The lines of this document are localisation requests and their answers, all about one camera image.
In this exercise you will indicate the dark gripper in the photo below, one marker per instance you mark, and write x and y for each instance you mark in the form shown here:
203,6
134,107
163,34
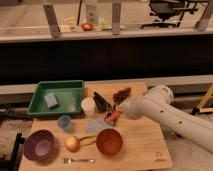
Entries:
109,114

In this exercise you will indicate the red pepper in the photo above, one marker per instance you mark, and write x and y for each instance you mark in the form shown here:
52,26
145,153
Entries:
114,116

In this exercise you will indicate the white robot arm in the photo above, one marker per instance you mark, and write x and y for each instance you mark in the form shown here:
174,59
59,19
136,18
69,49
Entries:
155,104

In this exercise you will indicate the red bowl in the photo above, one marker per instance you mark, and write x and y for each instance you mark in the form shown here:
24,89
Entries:
109,142

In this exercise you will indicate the purple bowl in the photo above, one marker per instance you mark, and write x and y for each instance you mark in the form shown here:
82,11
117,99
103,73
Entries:
38,145

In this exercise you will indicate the black wedge object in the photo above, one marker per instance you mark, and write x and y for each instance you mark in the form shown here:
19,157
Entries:
101,103

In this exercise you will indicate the clear plastic lid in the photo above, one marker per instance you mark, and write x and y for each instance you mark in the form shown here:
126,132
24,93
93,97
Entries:
95,126

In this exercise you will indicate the white cup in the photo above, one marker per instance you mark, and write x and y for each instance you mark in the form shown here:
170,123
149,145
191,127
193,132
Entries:
88,105

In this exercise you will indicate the wooden ladle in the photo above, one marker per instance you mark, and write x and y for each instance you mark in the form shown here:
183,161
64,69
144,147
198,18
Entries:
87,140

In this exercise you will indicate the blue plastic cup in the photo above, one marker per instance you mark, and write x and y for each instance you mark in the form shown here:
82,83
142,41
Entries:
64,122

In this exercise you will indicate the yellow onion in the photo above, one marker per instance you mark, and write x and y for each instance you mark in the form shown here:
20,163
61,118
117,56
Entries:
72,143

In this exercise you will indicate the blue sponge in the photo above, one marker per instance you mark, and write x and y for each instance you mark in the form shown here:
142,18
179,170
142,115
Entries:
51,100

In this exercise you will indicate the green plastic tray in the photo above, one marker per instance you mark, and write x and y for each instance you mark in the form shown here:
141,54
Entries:
69,94

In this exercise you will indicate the silver fork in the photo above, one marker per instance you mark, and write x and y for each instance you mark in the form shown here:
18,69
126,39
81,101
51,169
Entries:
70,160

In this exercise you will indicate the orange round object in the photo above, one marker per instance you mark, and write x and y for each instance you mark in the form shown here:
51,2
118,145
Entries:
87,26

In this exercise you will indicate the black office chair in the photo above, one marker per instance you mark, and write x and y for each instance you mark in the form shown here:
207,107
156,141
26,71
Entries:
165,9

